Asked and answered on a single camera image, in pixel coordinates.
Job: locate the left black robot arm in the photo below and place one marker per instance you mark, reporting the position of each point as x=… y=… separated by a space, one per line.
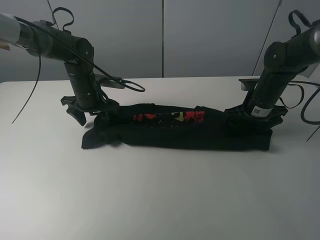
x=39 y=39

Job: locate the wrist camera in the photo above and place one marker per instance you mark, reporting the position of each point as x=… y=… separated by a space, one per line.
x=248 y=84
x=108 y=82

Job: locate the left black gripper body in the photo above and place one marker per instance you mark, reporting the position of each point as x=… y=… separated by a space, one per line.
x=97 y=108

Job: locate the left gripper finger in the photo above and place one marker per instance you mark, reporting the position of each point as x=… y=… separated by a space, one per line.
x=77 y=113

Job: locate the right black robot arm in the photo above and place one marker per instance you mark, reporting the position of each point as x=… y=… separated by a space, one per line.
x=283 y=61

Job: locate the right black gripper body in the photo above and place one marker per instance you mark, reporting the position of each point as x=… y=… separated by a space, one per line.
x=240 y=123

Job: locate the black printed t-shirt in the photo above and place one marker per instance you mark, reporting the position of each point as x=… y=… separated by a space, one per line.
x=173 y=127

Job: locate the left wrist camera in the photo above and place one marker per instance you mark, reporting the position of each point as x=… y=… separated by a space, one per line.
x=108 y=82

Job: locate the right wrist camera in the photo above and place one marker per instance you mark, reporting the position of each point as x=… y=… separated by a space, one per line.
x=248 y=84

